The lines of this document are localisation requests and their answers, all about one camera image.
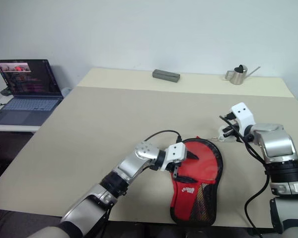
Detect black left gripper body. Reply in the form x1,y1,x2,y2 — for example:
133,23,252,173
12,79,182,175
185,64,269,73
166,154,190,179

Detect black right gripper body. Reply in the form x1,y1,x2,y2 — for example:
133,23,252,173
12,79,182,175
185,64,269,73
224,119,242,140

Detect open dark laptop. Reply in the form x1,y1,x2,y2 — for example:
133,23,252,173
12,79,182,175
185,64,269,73
0,59,65,126

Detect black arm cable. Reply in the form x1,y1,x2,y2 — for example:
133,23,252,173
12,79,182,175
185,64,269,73
219,111,273,230
143,129,183,145

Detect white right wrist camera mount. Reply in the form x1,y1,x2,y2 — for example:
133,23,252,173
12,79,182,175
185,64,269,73
231,102,256,136

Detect white side table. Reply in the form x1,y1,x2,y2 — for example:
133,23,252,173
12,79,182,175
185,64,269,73
0,93,65,132

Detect black and red paddle case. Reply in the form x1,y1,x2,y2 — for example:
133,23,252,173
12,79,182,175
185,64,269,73
169,135,224,227

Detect grey rectangular block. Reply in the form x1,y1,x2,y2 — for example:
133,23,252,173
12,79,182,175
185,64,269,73
152,69,181,83

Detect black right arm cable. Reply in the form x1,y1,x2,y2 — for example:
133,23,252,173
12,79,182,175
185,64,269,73
219,111,273,230

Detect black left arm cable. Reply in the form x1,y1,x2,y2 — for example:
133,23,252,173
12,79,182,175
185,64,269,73
143,129,183,145

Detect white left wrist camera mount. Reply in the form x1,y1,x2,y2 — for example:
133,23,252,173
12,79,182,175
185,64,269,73
163,141,187,172

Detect red table tennis paddle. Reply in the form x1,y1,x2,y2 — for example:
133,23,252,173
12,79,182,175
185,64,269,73
182,140,220,181

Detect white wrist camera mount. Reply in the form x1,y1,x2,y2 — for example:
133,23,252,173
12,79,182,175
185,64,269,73
231,102,256,136
163,141,187,172

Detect small metal watering can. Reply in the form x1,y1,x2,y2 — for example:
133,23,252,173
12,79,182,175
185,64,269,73
224,63,261,85

